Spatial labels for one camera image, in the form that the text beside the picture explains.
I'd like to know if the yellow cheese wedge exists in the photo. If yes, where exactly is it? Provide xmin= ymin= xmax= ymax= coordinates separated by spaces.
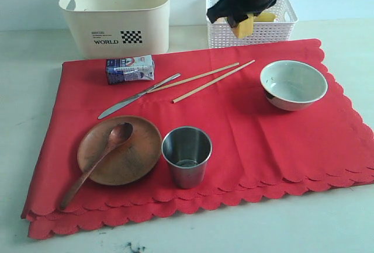
xmin=233 ymin=13 xmax=254 ymax=39

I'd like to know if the yellow lemon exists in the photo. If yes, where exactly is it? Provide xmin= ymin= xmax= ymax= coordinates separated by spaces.
xmin=254 ymin=12 xmax=276 ymax=22

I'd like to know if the white perforated plastic basket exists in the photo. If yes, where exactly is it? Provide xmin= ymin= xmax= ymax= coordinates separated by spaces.
xmin=207 ymin=0 xmax=298 ymax=48

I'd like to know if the upper wooden chopstick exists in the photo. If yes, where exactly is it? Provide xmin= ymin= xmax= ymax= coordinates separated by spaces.
xmin=149 ymin=63 xmax=239 ymax=93

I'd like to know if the wooden chopstick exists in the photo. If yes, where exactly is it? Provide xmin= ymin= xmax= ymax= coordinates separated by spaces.
xmin=149 ymin=63 xmax=239 ymax=93
xmin=172 ymin=60 xmax=255 ymax=103

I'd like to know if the lower wooden chopstick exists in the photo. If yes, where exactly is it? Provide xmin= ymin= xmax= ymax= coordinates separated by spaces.
xmin=172 ymin=60 xmax=255 ymax=103

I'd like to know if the white enamel bowl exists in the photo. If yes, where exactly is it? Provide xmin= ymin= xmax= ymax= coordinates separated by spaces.
xmin=259 ymin=60 xmax=328 ymax=111

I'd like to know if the blue white milk carton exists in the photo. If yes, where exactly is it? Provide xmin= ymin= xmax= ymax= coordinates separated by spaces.
xmin=106 ymin=55 xmax=155 ymax=85

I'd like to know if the red scalloped tablecloth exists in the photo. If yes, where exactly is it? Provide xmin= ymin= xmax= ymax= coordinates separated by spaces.
xmin=21 ymin=39 xmax=373 ymax=239

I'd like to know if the cream plastic bin WORLD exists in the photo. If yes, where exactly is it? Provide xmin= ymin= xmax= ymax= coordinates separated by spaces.
xmin=58 ymin=0 xmax=169 ymax=59

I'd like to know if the stainless steel cup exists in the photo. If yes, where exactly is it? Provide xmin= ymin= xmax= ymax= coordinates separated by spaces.
xmin=161 ymin=126 xmax=213 ymax=189

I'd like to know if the silver table knife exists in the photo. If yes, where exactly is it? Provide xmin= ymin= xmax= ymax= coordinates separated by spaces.
xmin=98 ymin=73 xmax=181 ymax=120

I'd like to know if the dark wooden spoon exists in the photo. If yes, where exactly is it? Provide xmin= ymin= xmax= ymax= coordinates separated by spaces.
xmin=60 ymin=122 xmax=133 ymax=210

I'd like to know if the round wooden plate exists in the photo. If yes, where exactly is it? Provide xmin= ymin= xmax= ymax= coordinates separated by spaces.
xmin=77 ymin=116 xmax=162 ymax=186

